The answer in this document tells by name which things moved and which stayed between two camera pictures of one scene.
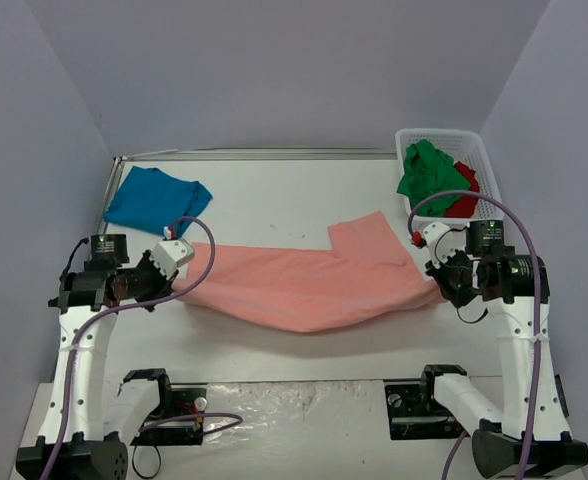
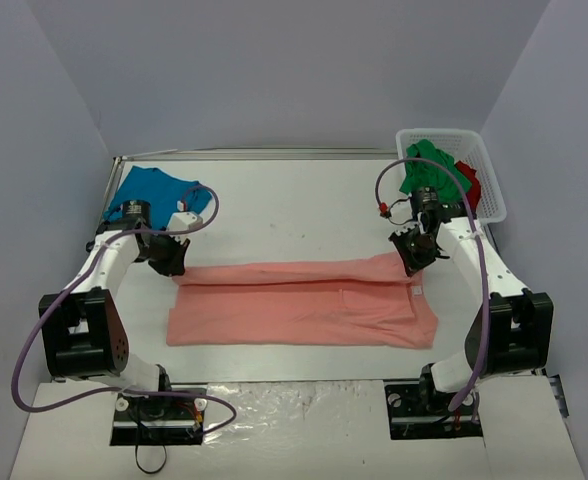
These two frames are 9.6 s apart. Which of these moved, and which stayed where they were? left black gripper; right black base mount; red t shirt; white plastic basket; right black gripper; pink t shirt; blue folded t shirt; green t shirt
Moved: right black gripper; pink t shirt; left black gripper
Stayed: green t shirt; right black base mount; red t shirt; blue folded t shirt; white plastic basket
